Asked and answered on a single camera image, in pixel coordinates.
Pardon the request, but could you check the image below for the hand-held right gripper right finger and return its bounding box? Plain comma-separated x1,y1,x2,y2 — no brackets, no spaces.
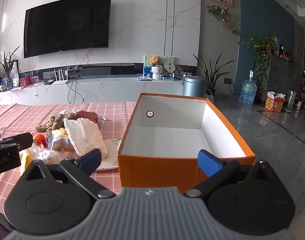
184,149,280,198

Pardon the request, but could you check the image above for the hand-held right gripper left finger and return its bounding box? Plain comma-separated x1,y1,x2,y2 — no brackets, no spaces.
19,149,117,200

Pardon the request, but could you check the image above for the white drawstring bag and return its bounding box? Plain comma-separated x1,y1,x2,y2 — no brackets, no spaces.
95,140,123,172

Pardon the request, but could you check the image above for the white cloth bag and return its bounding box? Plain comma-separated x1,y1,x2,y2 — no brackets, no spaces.
63,117,108,159

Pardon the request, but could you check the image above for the clear yellow snack packet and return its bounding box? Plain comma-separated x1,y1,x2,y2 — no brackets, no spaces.
46,128,77,153

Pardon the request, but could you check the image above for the brown plush towel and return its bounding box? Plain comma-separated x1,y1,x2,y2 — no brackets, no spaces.
35,110,83,133

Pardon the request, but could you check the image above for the orange cardboard box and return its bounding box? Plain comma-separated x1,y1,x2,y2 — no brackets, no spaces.
117,93,256,194

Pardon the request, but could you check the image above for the yellow soft item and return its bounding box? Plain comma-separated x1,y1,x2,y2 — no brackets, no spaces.
19,150,33,175

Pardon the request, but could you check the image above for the red crochet strawberry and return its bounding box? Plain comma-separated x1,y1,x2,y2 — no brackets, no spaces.
33,133,47,147

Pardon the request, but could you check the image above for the pink checkered tablecloth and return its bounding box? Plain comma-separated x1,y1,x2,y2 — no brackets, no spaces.
0,101,138,220

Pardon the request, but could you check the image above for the woven basket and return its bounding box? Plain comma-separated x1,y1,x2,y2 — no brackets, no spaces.
203,89,215,104

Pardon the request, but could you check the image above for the green plant in glass vase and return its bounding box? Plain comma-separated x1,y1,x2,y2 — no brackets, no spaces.
0,46,20,91

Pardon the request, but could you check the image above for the white marble tv console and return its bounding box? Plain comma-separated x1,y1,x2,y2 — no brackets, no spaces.
0,75,184,109

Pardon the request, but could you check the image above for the white wifi router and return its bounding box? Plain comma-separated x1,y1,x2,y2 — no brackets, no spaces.
52,67,69,85

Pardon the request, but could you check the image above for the grey round trash can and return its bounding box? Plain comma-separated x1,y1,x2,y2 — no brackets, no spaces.
182,75,205,97

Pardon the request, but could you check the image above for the blue water jug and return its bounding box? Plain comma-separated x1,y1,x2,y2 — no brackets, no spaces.
239,70,258,106

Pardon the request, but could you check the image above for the tall green floor plant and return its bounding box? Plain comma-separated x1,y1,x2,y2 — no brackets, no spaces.
193,52,235,97

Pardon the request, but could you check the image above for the red yellow carton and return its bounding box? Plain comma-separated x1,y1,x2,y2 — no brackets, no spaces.
264,92,287,112

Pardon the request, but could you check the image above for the teddy bear figurine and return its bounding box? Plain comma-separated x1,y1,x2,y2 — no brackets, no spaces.
152,65,163,81

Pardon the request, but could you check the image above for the round paper fan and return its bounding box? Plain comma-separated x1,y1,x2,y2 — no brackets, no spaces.
163,60,174,78

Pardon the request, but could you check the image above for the green blue painting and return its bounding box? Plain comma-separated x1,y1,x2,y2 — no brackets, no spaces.
144,54,176,78

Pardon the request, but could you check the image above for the grey drawer cabinet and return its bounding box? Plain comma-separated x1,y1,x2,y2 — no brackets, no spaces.
261,54,296,100

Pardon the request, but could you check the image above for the trailing pothos plant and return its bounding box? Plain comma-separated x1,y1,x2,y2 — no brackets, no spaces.
239,35,276,94

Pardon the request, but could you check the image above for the hanging vine plant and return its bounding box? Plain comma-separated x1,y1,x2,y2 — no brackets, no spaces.
207,5,241,37

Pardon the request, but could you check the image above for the black picture frame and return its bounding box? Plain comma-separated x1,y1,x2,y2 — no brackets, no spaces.
8,59,19,87

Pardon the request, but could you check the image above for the black hanging cable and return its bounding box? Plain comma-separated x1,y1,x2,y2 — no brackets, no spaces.
67,79,84,103

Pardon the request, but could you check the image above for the black wall television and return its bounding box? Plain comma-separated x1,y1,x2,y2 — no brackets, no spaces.
24,0,112,59

